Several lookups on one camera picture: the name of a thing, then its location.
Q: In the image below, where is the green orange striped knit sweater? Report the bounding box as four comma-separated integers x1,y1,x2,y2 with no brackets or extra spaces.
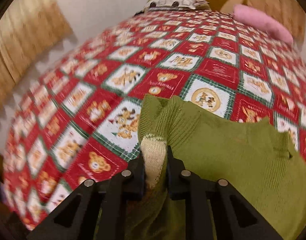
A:
125,94,306,239

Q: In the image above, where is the red teddy bear patchwork bedspread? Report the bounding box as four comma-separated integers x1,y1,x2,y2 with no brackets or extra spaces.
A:
4,10,306,229

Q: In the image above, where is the beige side curtain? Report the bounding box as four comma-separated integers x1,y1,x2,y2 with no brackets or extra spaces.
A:
0,0,73,111

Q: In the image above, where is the pink pillow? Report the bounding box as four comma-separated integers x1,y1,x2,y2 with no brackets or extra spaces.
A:
233,4,293,46

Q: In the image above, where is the grey white patterned pillow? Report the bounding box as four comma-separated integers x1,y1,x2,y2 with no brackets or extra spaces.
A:
144,0,210,11

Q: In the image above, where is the beige patterned window curtain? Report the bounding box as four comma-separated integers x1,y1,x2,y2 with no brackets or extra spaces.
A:
247,0,306,44

